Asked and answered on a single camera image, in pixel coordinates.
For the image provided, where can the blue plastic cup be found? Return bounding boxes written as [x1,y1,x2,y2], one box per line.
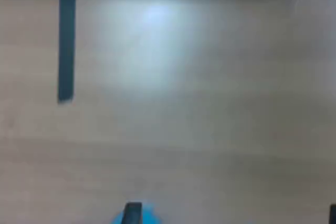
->
[111,202,164,224]

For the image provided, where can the black tape strip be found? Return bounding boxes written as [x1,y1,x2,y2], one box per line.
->
[57,0,77,104]

